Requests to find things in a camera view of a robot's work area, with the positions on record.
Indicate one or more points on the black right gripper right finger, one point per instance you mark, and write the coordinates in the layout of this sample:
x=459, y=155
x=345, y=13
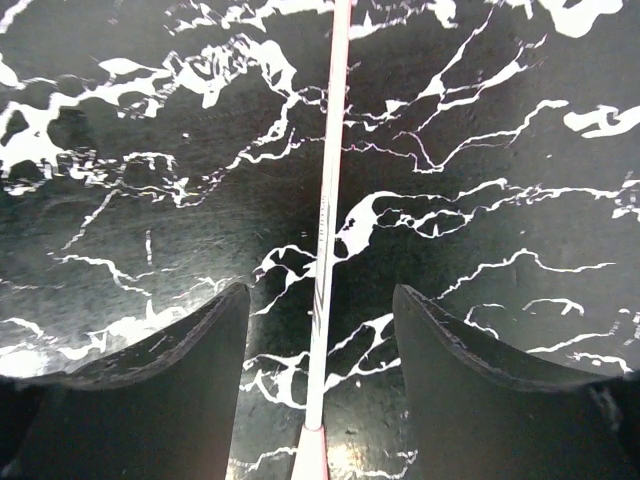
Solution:
x=482, y=409

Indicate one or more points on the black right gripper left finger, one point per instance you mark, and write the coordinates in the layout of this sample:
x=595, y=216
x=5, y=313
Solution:
x=161, y=408

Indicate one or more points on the pink racket white grip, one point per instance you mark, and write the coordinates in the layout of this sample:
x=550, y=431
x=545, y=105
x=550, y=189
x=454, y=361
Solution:
x=311, y=457

